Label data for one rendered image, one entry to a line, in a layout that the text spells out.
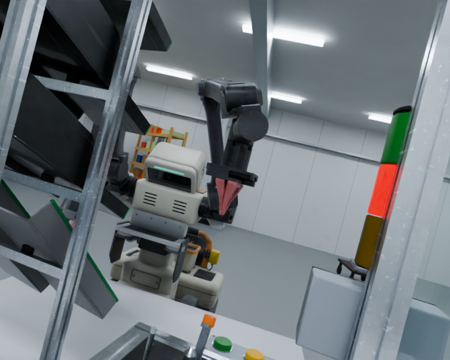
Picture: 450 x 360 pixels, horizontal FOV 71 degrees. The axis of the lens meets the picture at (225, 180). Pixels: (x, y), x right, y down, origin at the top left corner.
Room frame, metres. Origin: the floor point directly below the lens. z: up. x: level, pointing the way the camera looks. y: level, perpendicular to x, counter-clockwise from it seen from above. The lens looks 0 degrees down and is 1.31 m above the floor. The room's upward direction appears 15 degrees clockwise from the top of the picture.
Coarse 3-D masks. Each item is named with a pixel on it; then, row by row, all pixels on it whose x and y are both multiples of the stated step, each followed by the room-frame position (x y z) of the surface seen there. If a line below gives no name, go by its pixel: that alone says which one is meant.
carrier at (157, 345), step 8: (152, 328) 0.45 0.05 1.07; (152, 336) 0.45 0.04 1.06; (144, 344) 0.59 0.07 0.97; (152, 344) 0.59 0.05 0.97; (160, 344) 0.60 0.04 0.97; (136, 352) 0.56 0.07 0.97; (144, 352) 0.45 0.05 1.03; (152, 352) 0.57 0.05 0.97; (160, 352) 0.57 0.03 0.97; (168, 352) 0.58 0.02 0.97; (176, 352) 0.59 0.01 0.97; (184, 352) 0.47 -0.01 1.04; (192, 352) 0.46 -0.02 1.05
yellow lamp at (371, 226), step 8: (368, 216) 0.30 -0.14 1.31; (376, 216) 0.29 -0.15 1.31; (368, 224) 0.30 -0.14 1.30; (376, 224) 0.29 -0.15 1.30; (368, 232) 0.30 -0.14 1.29; (376, 232) 0.29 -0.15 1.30; (360, 240) 0.31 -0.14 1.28; (368, 240) 0.29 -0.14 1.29; (360, 248) 0.30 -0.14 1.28; (368, 248) 0.29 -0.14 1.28; (360, 256) 0.30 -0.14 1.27; (368, 256) 0.29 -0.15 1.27; (360, 264) 0.30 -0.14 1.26; (368, 264) 0.29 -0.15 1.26
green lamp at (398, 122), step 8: (408, 112) 0.29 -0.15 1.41; (392, 120) 0.31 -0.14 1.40; (400, 120) 0.29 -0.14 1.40; (392, 128) 0.30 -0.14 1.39; (400, 128) 0.29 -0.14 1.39; (392, 136) 0.30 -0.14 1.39; (400, 136) 0.29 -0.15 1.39; (392, 144) 0.30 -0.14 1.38; (400, 144) 0.29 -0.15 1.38; (384, 152) 0.30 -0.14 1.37; (392, 152) 0.29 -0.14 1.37; (384, 160) 0.30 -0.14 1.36; (392, 160) 0.29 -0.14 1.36
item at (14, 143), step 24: (24, 96) 0.38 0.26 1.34; (48, 96) 0.40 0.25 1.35; (24, 120) 0.38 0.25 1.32; (48, 120) 0.41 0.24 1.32; (72, 120) 0.44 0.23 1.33; (24, 144) 0.39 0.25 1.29; (48, 144) 0.42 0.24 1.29; (72, 144) 0.45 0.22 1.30; (48, 168) 0.45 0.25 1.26; (72, 168) 0.46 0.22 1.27; (120, 216) 0.57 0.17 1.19
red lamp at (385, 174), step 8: (384, 168) 0.30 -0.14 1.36; (392, 168) 0.29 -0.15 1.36; (376, 176) 0.31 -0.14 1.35; (384, 176) 0.29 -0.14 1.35; (392, 176) 0.29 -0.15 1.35; (376, 184) 0.30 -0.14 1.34; (384, 184) 0.29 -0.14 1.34; (376, 192) 0.30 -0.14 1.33; (384, 192) 0.29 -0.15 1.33; (376, 200) 0.30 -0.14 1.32; (384, 200) 0.29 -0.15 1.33; (368, 208) 0.31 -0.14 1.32; (376, 208) 0.29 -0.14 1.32; (384, 208) 0.29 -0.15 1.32
